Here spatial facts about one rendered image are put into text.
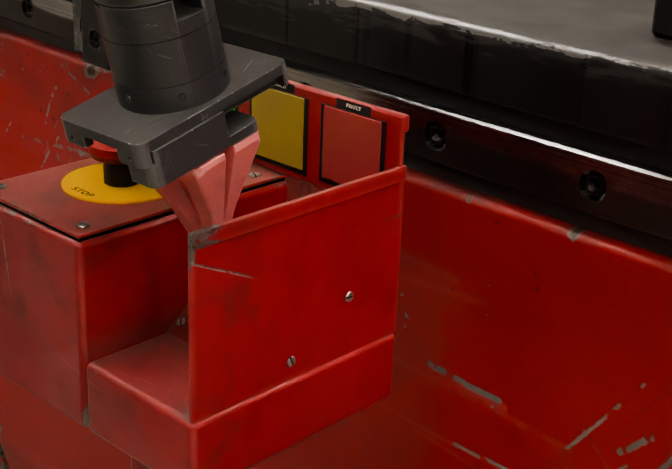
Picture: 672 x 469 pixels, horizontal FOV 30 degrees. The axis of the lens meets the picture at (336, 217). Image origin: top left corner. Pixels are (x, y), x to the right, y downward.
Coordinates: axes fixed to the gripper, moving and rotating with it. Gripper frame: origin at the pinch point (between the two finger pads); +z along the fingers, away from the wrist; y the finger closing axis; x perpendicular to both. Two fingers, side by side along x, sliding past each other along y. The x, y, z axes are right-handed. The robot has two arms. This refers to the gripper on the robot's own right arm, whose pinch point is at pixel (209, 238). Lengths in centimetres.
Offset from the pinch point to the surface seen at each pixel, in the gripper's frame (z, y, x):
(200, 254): -3.0, -4.1, -4.7
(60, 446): 46, 9, 46
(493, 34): -4.3, 20.5, -4.4
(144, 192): 0.1, 1.5, 7.3
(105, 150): -2.7, 0.7, 9.0
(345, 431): 26.9, 12.8, 6.5
